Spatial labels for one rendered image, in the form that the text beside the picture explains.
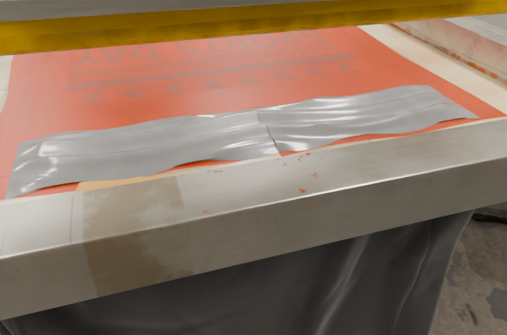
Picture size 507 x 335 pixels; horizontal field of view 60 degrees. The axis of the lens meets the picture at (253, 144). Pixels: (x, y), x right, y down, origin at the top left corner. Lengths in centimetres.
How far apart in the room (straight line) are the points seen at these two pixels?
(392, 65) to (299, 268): 23
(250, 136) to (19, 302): 18
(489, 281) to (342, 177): 146
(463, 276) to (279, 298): 126
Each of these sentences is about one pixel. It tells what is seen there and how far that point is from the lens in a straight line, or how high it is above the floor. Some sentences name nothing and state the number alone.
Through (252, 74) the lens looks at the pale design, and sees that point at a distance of 44.
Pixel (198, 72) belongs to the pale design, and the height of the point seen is 96.
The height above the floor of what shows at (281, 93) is 96.
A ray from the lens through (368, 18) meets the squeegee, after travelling 30.
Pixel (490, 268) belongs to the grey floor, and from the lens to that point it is 173.
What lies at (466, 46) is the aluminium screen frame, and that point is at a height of 97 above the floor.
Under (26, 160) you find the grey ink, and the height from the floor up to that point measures 96.
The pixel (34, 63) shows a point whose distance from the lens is 52.
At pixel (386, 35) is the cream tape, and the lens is 59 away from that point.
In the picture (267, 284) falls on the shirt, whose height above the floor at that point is 81.
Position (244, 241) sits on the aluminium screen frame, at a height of 97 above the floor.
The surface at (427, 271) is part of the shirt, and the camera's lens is 52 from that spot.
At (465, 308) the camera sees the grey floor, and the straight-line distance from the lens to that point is 157.
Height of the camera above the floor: 113
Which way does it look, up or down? 32 degrees down
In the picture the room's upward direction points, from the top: 1 degrees clockwise
